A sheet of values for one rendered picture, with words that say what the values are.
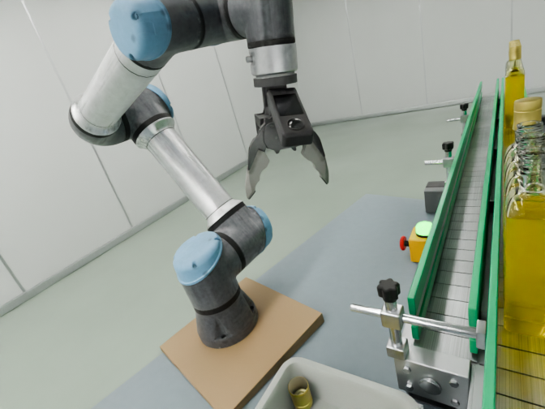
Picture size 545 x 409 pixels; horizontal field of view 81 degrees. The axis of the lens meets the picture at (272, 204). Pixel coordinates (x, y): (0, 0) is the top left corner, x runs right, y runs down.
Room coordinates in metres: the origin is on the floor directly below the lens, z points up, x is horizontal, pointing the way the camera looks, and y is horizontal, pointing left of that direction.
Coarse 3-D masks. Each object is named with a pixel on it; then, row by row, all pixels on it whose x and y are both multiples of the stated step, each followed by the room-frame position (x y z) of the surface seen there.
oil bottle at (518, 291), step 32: (512, 192) 0.34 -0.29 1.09; (544, 192) 0.31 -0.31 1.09; (512, 224) 0.32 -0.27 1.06; (544, 224) 0.30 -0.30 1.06; (512, 256) 0.32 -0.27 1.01; (544, 256) 0.30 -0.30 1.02; (512, 288) 0.32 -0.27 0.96; (544, 288) 0.30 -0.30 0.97; (512, 320) 0.32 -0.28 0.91; (544, 320) 0.30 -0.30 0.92
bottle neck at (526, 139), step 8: (520, 136) 0.38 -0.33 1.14; (528, 136) 0.38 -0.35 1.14; (536, 136) 0.38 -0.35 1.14; (544, 136) 0.36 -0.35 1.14; (520, 144) 0.38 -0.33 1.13; (528, 144) 0.37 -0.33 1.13; (536, 144) 0.36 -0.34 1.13; (544, 144) 0.36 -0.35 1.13; (520, 152) 0.38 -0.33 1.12; (520, 160) 0.38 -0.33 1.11; (520, 168) 0.37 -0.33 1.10
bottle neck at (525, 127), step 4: (532, 120) 0.42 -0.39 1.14; (536, 120) 0.42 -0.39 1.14; (520, 124) 0.42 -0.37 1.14; (524, 124) 0.43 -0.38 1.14; (528, 124) 0.43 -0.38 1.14; (532, 124) 0.42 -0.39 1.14; (536, 124) 0.40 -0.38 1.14; (540, 124) 0.40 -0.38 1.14; (520, 128) 0.42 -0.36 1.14; (524, 128) 0.41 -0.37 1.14; (528, 128) 0.41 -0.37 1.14; (532, 128) 0.41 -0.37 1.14; (536, 128) 0.40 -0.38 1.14; (540, 128) 0.40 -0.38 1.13; (520, 132) 0.42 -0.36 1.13; (524, 132) 0.41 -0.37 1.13; (516, 140) 0.43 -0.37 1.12; (516, 156) 0.42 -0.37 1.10
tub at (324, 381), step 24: (288, 360) 0.42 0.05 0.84; (288, 384) 0.39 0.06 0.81; (312, 384) 0.39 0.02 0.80; (336, 384) 0.36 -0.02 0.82; (360, 384) 0.34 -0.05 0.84; (264, 408) 0.35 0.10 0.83; (288, 408) 0.38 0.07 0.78; (312, 408) 0.37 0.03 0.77; (336, 408) 0.36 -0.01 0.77; (360, 408) 0.34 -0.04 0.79; (384, 408) 0.31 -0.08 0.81; (408, 408) 0.29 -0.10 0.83
